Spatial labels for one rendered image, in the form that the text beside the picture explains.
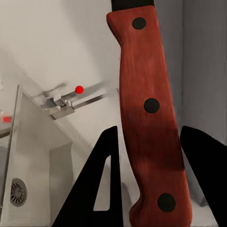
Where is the parer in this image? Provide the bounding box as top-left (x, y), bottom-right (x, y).
top-left (106, 0), bottom-right (192, 227)

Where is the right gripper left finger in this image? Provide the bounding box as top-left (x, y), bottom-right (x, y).
top-left (52, 126), bottom-right (123, 227)

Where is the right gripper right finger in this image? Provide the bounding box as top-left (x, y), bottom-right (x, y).
top-left (180, 126), bottom-right (227, 227)

